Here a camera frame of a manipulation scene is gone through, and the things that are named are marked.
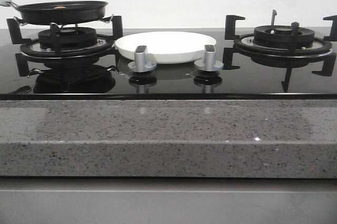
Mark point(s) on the black frying pan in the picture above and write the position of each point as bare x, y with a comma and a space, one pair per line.
44, 13

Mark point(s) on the right black gas burner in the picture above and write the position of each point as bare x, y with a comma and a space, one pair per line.
279, 36

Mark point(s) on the black gas burner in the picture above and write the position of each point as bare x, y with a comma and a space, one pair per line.
69, 38
279, 36

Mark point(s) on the left silver stove knob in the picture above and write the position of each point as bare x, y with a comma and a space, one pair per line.
142, 62

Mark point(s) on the silver stove knob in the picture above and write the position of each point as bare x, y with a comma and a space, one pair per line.
142, 62
209, 63

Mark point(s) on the black pan support grate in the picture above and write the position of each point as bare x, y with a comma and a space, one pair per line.
293, 56
58, 58

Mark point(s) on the white round plate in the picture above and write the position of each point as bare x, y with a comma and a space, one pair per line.
166, 47

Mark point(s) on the left black pan support grate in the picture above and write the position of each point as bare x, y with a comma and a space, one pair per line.
58, 58

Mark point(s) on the grey cabinet drawer front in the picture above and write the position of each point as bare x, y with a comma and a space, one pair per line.
167, 201

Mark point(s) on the right silver stove knob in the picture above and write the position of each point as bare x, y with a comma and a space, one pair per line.
209, 63

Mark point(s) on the right black pan support grate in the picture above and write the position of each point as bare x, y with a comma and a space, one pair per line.
293, 56

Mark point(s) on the left black gas burner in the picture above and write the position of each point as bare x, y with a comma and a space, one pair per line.
69, 38

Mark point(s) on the black glass cooktop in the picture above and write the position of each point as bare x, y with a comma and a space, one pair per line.
108, 77

